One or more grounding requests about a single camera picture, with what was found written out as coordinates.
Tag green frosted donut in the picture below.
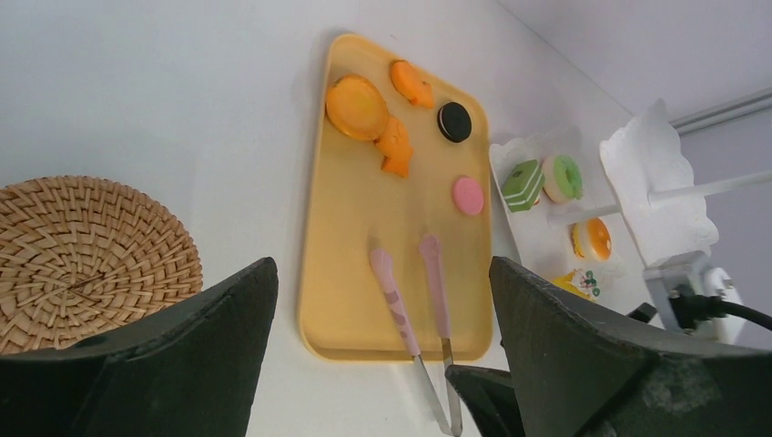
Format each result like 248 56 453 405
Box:
542 155 584 204

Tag right black camera cable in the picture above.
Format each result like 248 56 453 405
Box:
665 292 772 333

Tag orange glazed donut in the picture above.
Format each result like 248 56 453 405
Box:
572 218 612 262

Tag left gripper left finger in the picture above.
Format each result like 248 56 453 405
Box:
1 258 279 436

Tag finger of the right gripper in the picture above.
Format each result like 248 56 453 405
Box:
445 364 525 437

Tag yellow cream cake slice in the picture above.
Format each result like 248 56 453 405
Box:
550 269 601 301

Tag pink handled metal tongs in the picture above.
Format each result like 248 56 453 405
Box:
368 233 464 437

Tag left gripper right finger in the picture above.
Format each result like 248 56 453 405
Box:
489 257 771 436

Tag orange croissant pastry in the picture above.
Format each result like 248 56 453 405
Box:
390 60 434 108

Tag pink macaron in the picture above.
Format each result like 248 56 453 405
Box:
452 176 485 217

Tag orange round tart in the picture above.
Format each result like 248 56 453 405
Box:
324 74 390 141

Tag yellow serving tray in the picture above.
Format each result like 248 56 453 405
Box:
298 34 493 361

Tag green layered cake slice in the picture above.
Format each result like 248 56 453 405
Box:
502 159 545 212

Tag small orange pastry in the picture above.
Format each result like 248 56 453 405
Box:
374 116 413 178

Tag black round cookie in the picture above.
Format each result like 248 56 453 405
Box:
437 101 472 143

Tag white three tier stand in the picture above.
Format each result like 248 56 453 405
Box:
489 99 771 305

